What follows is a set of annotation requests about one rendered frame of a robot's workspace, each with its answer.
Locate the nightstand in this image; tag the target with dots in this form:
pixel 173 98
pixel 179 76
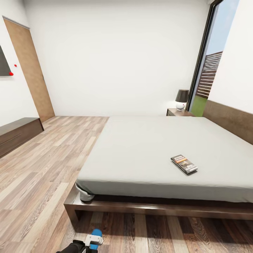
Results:
pixel 175 112

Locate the table lamp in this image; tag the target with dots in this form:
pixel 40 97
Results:
pixel 182 97

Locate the hardback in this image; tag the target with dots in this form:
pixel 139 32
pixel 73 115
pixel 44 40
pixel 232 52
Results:
pixel 184 163

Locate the sandal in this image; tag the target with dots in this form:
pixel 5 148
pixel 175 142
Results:
pixel 97 232

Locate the sliding door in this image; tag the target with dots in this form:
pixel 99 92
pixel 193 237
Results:
pixel 25 50

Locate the bed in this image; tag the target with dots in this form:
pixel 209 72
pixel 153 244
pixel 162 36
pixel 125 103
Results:
pixel 129 169

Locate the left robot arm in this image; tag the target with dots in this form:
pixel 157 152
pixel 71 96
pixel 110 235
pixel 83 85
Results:
pixel 79 246

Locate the fixed window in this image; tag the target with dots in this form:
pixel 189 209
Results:
pixel 218 25

